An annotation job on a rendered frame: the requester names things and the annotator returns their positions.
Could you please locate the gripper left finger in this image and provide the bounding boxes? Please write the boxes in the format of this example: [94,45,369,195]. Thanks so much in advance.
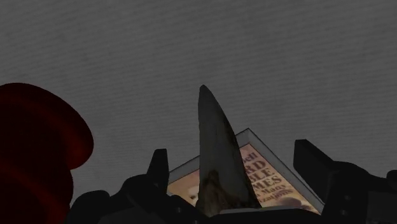
[64,148,205,224]

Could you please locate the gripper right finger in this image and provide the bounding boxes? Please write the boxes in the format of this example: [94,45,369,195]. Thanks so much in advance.
[293,139,397,224]

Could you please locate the orange cover book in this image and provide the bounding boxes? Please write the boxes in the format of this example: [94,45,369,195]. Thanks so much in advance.
[167,128,325,216]

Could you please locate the grey pointed knife blade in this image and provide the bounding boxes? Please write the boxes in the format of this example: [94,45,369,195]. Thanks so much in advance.
[195,84,262,218]

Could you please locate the dark red round vase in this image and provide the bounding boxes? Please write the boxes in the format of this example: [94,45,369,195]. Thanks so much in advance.
[0,82,95,224]

